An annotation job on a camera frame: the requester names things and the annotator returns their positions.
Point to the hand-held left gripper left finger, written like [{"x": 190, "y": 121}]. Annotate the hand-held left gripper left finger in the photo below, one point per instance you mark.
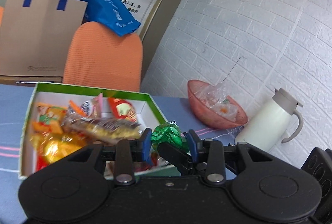
[{"x": 146, "y": 146}]

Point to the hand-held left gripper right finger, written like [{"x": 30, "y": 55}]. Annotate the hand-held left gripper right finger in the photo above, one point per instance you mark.
[{"x": 193, "y": 147}]

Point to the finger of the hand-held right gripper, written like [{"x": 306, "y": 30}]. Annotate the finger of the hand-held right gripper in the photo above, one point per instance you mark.
[{"x": 175, "y": 158}]

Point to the green candy packet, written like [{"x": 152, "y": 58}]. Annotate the green candy packet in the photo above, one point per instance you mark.
[{"x": 168, "y": 134}]

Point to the green cardboard box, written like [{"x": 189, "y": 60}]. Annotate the green cardboard box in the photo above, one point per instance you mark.
[{"x": 145, "y": 107}]

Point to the clear peanut snack packet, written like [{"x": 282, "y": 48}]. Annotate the clear peanut snack packet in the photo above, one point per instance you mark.
[{"x": 109, "y": 129}]

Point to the small red snack packet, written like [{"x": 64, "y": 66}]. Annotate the small red snack packet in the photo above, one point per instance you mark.
[{"x": 124, "y": 110}]

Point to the pink white snack packet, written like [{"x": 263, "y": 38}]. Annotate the pink white snack packet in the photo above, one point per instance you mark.
[{"x": 89, "y": 106}]

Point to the yellow foil snack packet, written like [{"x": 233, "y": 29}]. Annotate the yellow foil snack packet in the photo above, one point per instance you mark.
[{"x": 59, "y": 147}]

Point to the orange yellow snack packet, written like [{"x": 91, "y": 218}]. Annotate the orange yellow snack packet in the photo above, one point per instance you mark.
[{"x": 50, "y": 116}]

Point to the large red snack bag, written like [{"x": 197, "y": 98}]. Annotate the large red snack bag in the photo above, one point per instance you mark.
[{"x": 42, "y": 164}]

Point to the pink bowl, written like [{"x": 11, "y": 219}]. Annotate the pink bowl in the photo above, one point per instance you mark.
[{"x": 205, "y": 115}]

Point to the clear plastic bag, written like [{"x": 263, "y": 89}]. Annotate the clear plastic bag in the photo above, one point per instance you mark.
[{"x": 220, "y": 102}]

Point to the cream thermos jug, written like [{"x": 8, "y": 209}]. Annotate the cream thermos jug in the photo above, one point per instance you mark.
[{"x": 267, "y": 120}]

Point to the orange chair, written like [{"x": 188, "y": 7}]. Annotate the orange chair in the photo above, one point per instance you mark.
[
  {"x": 1, "y": 18},
  {"x": 103, "y": 58}
]

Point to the blue striped tablecloth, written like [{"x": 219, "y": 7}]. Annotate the blue striped tablecloth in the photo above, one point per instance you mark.
[{"x": 10, "y": 123}]

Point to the blue plastic bag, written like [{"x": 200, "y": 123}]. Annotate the blue plastic bag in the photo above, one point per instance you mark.
[{"x": 111, "y": 11}]

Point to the cardboard box with blue tape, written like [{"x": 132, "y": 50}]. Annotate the cardboard box with blue tape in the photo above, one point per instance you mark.
[{"x": 39, "y": 37}]

